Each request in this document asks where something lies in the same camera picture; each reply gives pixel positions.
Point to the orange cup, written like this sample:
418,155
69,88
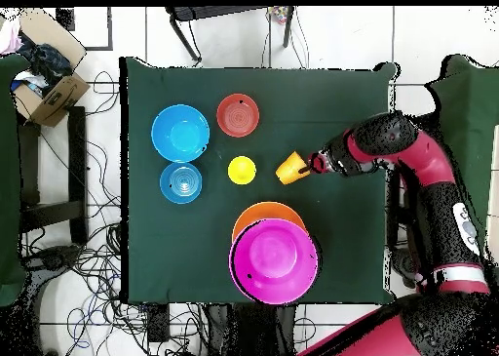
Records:
288,168

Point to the large orange bowl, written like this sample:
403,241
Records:
269,211

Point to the large pink bowl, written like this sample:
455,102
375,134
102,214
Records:
273,258

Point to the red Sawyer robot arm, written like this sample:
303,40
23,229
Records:
436,200

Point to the yellow cup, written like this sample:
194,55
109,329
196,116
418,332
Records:
242,170

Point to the small red bowl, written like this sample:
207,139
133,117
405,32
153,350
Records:
237,116

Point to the dark green table cloth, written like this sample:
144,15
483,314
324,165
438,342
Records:
241,83

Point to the small teal blue bowl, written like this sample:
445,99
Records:
181,183

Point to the large blue bowl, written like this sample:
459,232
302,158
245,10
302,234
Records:
180,133

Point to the colourful small item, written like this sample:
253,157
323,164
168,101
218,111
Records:
278,14

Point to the green covered table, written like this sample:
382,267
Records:
7,176
471,110

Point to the black power box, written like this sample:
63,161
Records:
158,323

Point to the cardboard box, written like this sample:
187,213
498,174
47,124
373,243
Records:
58,98

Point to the dark blue cloth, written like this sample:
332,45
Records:
46,61

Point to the pink cloth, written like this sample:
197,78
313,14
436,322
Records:
9,38

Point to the black stool frame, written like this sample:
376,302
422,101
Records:
218,12

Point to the black bench frame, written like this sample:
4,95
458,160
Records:
78,168

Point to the thin black square frame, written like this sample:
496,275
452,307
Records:
110,28

